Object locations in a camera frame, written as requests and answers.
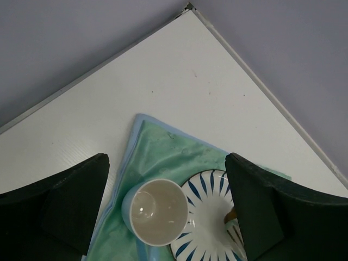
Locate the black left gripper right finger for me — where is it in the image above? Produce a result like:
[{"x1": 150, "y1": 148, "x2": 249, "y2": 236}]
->
[{"x1": 225, "y1": 153, "x2": 347, "y2": 260}]

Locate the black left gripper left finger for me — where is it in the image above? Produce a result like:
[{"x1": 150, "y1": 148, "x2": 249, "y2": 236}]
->
[{"x1": 1, "y1": 153, "x2": 110, "y2": 260}]

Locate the blue striped white plate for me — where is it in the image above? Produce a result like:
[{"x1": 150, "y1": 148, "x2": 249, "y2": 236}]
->
[{"x1": 170, "y1": 170, "x2": 247, "y2": 261}]

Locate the light blue mug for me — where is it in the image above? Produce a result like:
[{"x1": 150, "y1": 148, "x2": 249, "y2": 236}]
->
[{"x1": 121, "y1": 178, "x2": 189, "y2": 260}]

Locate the teal cloth placemat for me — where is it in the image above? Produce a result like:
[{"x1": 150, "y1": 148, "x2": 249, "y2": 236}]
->
[{"x1": 86, "y1": 113, "x2": 292, "y2": 261}]

